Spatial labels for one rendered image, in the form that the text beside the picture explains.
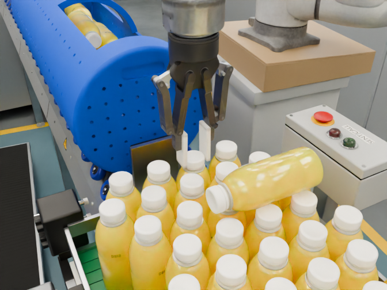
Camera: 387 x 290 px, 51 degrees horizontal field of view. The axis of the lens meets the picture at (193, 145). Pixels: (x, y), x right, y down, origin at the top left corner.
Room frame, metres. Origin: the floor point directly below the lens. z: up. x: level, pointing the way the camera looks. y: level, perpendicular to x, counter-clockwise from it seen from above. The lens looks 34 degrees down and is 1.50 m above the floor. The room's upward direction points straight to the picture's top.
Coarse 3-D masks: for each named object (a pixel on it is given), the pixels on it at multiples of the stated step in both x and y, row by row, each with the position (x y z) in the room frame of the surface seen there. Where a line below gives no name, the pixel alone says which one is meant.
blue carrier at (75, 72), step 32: (32, 0) 1.17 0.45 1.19; (64, 0) 1.04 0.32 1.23; (96, 0) 1.07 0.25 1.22; (32, 32) 1.03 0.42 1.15; (64, 32) 0.86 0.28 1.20; (128, 32) 1.17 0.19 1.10; (64, 64) 0.76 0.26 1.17; (96, 64) 0.67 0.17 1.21; (128, 64) 0.68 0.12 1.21; (160, 64) 0.71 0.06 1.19; (64, 96) 0.70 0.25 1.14; (96, 96) 0.65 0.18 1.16; (128, 96) 0.68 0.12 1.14; (192, 96) 0.74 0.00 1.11; (96, 128) 0.65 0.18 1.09; (128, 128) 0.67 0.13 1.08; (160, 128) 0.71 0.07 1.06; (192, 128) 0.74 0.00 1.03; (96, 160) 0.64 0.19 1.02; (128, 160) 0.67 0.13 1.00
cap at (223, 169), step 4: (220, 164) 0.55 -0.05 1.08; (224, 164) 0.55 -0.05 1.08; (228, 164) 0.55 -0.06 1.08; (232, 164) 0.55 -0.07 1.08; (216, 168) 0.54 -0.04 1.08; (220, 168) 0.54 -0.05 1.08; (224, 168) 0.54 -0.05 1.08; (228, 168) 0.54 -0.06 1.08; (232, 168) 0.54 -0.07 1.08; (236, 168) 0.54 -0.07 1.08; (216, 172) 0.54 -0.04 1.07; (220, 172) 0.53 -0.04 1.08; (224, 172) 0.53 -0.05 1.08; (228, 172) 0.53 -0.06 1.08; (216, 176) 0.54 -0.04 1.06; (220, 176) 0.53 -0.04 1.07; (224, 176) 0.52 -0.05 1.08; (220, 180) 0.53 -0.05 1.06
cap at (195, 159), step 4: (188, 152) 0.59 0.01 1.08; (192, 152) 0.59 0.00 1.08; (196, 152) 0.59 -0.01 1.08; (200, 152) 0.59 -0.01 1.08; (188, 156) 0.58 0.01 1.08; (192, 156) 0.58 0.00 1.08; (196, 156) 0.58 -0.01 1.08; (200, 156) 0.58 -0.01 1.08; (188, 160) 0.56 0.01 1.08; (192, 160) 0.57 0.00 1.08; (196, 160) 0.57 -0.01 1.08; (200, 160) 0.56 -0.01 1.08; (188, 164) 0.56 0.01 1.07; (192, 164) 0.56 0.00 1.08; (196, 164) 0.56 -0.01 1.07; (200, 164) 0.56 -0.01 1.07; (188, 168) 0.56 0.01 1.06; (192, 168) 0.56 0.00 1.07; (196, 168) 0.56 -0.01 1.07; (200, 168) 0.56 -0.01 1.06
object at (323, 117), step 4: (316, 112) 0.68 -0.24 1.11; (320, 112) 0.67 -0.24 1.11; (324, 112) 0.67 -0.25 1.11; (316, 116) 0.66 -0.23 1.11; (320, 116) 0.66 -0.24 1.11; (324, 116) 0.66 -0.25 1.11; (328, 116) 0.66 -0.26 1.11; (332, 116) 0.66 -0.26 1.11; (320, 120) 0.65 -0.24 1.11; (324, 120) 0.65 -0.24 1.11; (328, 120) 0.65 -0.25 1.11
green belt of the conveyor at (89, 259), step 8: (80, 248) 0.53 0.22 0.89; (88, 248) 0.52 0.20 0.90; (96, 248) 0.52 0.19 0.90; (80, 256) 0.50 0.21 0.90; (88, 256) 0.50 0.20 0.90; (96, 256) 0.50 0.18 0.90; (88, 264) 0.49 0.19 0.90; (96, 264) 0.49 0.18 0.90; (88, 272) 0.47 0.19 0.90; (96, 272) 0.47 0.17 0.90; (88, 280) 0.45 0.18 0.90; (96, 280) 0.45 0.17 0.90; (96, 288) 0.43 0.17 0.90; (104, 288) 0.43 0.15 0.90
